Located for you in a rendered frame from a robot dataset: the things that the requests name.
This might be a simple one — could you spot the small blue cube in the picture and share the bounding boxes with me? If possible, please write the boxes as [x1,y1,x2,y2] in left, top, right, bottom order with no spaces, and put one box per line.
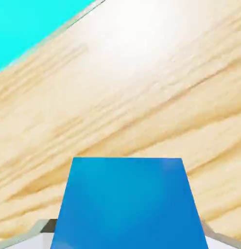
[50,157,209,249]

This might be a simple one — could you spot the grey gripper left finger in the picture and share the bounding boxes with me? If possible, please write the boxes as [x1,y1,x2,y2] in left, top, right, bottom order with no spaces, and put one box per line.
[0,218,58,249]

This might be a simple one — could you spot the large cyan box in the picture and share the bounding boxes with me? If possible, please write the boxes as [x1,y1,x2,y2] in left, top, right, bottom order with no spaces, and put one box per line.
[0,0,105,74]

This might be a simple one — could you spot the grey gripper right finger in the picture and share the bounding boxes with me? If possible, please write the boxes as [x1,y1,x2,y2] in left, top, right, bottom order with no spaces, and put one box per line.
[200,217,241,249]

